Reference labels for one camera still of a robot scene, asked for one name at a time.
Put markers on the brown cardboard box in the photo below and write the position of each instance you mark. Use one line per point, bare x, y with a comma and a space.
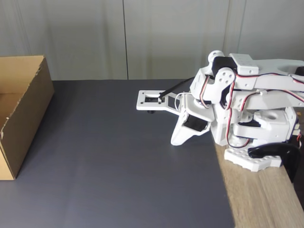
26, 114

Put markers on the dark grey table mat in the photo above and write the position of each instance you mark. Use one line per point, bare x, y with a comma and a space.
107, 154

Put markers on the black table clamp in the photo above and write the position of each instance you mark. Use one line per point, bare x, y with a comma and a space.
289, 161

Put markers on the white gripper camera bracket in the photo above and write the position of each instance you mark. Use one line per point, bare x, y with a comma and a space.
142, 104

